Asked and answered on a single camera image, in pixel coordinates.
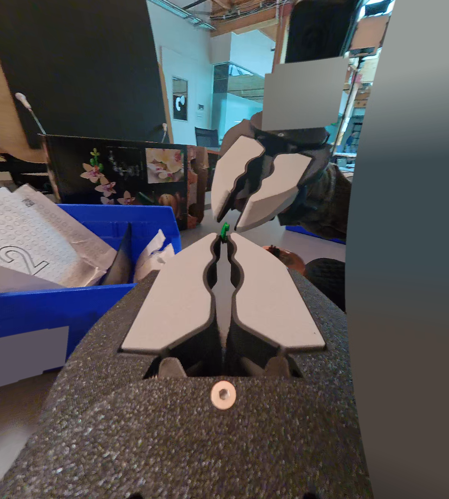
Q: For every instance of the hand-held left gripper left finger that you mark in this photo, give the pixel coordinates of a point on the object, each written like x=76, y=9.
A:
x=170, y=304

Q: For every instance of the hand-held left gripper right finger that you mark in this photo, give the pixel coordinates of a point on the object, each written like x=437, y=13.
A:
x=279, y=304

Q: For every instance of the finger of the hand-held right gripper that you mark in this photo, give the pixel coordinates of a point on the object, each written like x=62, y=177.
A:
x=232, y=163
x=279, y=187

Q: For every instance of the terracotta lego flower pot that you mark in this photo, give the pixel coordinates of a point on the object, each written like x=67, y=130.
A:
x=287, y=259

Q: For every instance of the green lego stem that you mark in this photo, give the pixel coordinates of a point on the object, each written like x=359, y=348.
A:
x=224, y=230

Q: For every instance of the blue plastic bin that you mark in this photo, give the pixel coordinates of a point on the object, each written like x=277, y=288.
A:
x=314, y=234
x=52, y=308

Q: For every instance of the orchid lego set box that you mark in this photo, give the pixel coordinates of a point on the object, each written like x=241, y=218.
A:
x=131, y=171

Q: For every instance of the black office chair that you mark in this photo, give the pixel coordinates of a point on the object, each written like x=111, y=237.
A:
x=205, y=136

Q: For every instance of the black phone sign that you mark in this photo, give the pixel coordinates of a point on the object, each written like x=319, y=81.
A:
x=179, y=101

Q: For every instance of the large white paper bag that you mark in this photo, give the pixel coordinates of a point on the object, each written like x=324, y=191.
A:
x=13, y=226

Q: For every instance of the black partition panel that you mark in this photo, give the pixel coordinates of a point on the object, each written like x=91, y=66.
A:
x=72, y=58

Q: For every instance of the wooden post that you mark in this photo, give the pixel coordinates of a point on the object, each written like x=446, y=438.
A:
x=280, y=39

